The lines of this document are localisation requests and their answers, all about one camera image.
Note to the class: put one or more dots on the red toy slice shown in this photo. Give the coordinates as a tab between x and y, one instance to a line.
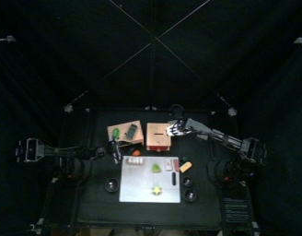
176	165

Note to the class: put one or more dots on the yellow green star toy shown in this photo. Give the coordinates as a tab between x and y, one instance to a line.
156	190

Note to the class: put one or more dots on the metal frame clamp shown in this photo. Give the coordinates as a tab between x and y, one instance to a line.
232	111
300	40
10	39
68	108

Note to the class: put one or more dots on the wooden drawer box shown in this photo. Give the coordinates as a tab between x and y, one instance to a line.
159	135

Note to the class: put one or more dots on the white tray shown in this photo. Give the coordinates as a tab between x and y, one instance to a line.
150	181

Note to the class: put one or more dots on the green toy leaf vegetable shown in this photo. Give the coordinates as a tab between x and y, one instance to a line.
156	168

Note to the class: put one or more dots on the small dark teal toy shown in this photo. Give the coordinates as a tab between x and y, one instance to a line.
183	159

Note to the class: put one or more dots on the orange yellow toy block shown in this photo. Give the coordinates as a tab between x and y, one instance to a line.
186	167

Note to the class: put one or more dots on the open wooden tray box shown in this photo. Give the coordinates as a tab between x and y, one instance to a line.
126	133

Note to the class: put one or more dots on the small black bowl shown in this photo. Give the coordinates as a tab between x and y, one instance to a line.
187	181

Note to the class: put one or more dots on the white toy slice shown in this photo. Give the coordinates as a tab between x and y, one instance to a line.
168	165

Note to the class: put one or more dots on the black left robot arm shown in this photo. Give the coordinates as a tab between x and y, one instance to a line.
55	151

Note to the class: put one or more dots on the dark green toy block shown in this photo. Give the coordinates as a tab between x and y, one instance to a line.
131	131

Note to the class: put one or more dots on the large black bowl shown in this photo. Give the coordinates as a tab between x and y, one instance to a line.
112	185

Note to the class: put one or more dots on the medium black bowl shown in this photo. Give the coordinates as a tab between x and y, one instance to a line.
190	195

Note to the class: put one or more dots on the white printed label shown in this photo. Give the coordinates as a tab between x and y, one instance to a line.
235	210

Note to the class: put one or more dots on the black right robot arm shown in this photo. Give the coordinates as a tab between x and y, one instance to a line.
227	141

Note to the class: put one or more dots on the small orange toy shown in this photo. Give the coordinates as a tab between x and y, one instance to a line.
136	152

